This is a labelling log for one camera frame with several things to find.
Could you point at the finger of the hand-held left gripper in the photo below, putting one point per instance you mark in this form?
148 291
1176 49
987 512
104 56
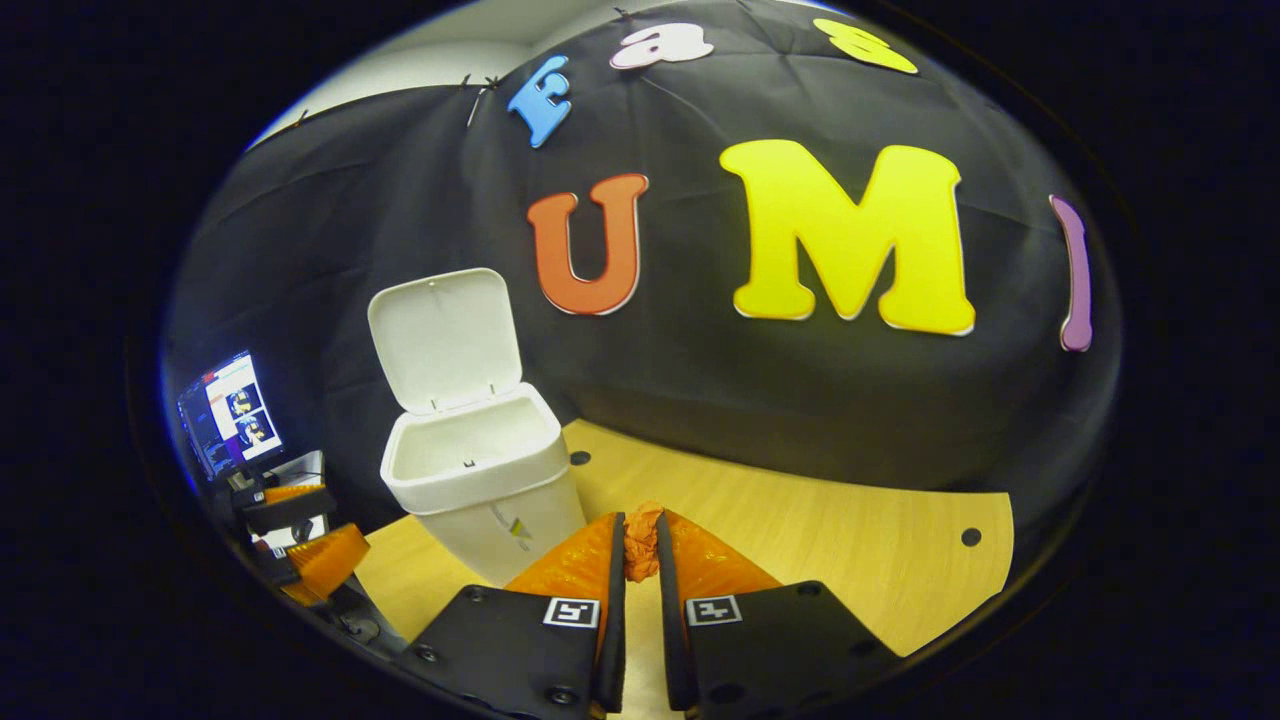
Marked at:
330 560
290 510

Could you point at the computer monitor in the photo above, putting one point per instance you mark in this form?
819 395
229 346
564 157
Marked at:
230 410

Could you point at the white desktop garbage bin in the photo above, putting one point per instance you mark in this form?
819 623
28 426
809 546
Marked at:
470 480

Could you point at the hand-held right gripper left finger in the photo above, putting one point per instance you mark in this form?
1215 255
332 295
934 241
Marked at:
614 640

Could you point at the wooden desktop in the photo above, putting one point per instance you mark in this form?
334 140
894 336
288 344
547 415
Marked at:
800 540

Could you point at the black backdrop cloth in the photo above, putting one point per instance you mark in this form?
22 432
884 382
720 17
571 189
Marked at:
700 380

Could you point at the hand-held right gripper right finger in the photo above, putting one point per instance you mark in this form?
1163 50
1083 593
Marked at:
672 650

